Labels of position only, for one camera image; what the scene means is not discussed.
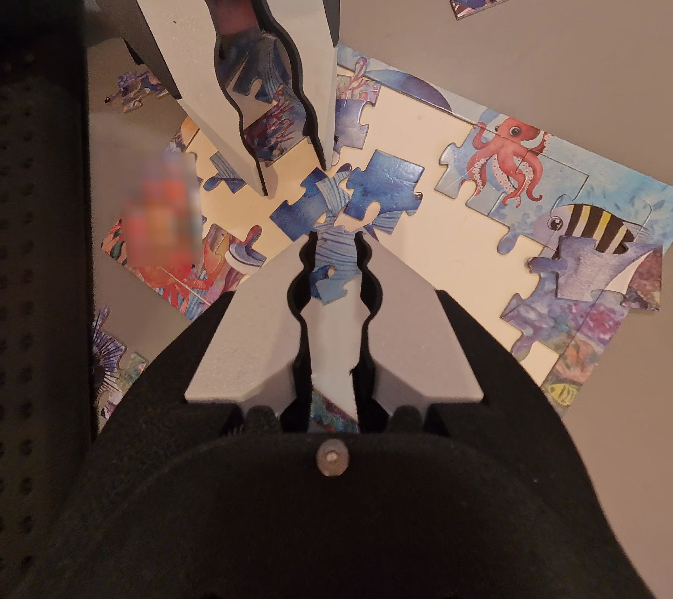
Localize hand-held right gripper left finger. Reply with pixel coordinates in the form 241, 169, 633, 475
185, 231, 322, 421

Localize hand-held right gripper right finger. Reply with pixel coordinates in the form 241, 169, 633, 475
351, 230, 484, 421

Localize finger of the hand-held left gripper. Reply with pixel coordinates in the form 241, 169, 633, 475
261, 0, 338, 172
126, 0, 275, 198

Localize red coral puzzle piece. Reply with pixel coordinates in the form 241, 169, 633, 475
336, 57, 382, 102

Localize sea print puzzle tray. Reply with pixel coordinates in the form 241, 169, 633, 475
100, 44, 668, 418

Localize coral and purple puzzle piece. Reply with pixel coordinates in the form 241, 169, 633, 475
243, 99, 312, 166

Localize striped dark blue puzzle piece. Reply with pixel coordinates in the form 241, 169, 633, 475
313, 226, 369, 305

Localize blue watercolour puzzle piece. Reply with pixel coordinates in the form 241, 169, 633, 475
270, 165, 354, 242

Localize dark blue puzzle piece with eye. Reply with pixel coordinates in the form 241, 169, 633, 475
339, 149, 426, 242

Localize person's left hand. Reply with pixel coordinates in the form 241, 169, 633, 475
213, 0, 262, 39

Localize joined blue purple puzzle pieces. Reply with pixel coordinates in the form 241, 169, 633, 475
105, 70, 169, 113

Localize wide blue striped puzzle piece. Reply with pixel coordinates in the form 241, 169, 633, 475
223, 33, 295, 102

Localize crab claw puzzle piece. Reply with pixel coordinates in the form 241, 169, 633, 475
208, 224, 266, 289

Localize orange crab puzzle piece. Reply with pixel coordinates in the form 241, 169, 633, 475
126, 265, 227, 318

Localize purple pink coral puzzle piece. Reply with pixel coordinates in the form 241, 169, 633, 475
501, 291, 626, 363

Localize purple urchin puzzle piece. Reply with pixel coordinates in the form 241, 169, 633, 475
89, 307, 148, 421

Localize striped puzzle piece with tail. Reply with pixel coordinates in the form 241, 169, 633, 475
202, 152, 248, 195

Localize octopus arms puzzle piece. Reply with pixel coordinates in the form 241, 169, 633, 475
439, 123, 526, 200

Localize striped purple puzzle piece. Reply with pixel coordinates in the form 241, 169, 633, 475
527, 236, 648, 302

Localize striped fish puzzle piece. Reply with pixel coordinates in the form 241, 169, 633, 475
497, 194, 653, 263

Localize pale blue octopus puzzle piece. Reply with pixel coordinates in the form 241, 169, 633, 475
486, 152, 590, 223

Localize grey brown triangle puzzle piece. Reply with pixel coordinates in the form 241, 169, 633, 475
620, 245, 664, 311

